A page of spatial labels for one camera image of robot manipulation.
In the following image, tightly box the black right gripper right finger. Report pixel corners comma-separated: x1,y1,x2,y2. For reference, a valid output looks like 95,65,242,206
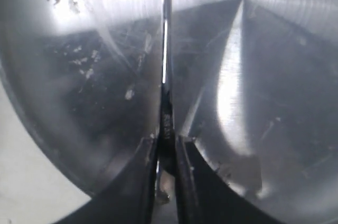
175,136,278,224

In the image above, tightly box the round stainless steel plate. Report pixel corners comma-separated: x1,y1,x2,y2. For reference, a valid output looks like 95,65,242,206
1,0,337,223

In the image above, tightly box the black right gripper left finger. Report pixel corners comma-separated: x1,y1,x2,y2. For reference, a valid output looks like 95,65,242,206
57,138,157,224

